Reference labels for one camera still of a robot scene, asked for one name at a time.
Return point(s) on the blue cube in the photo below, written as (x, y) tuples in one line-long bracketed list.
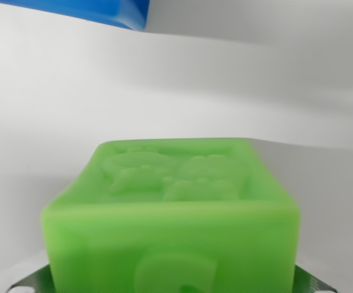
[(81, 10)]

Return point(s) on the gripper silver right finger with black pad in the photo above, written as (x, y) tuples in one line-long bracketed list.
[(313, 280)]

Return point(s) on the green cube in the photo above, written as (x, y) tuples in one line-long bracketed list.
[(170, 219)]

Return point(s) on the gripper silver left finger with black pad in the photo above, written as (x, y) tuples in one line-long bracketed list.
[(30, 279)]

